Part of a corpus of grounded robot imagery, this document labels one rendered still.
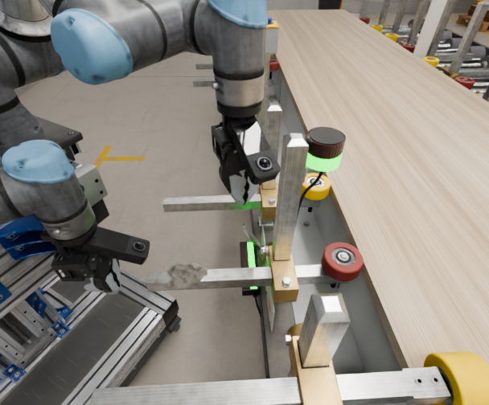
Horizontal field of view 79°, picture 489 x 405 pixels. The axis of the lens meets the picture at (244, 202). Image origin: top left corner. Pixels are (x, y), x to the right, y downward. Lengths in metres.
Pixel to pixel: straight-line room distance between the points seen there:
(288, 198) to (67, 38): 0.38
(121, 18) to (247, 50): 0.15
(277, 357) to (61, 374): 0.89
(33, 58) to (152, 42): 0.45
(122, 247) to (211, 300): 1.07
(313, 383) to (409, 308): 0.26
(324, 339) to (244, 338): 1.15
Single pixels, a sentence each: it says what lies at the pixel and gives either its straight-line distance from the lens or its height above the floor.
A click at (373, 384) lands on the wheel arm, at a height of 0.96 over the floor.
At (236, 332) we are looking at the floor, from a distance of 1.54.
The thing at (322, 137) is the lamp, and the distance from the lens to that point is 0.49.
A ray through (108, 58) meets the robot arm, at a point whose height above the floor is 1.30.
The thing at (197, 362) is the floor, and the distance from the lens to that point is 1.50.
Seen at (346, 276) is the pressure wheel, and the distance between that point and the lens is 0.65.
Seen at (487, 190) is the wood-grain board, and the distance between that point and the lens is 1.01.
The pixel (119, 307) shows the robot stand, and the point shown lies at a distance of 1.46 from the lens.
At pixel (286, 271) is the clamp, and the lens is 0.65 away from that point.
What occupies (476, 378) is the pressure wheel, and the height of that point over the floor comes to 0.98.
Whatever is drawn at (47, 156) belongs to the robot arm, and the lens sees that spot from 0.49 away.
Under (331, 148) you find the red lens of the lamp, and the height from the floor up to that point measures 1.16.
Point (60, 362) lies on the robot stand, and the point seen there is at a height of 0.21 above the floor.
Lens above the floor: 1.40
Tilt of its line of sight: 42 degrees down
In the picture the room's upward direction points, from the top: straight up
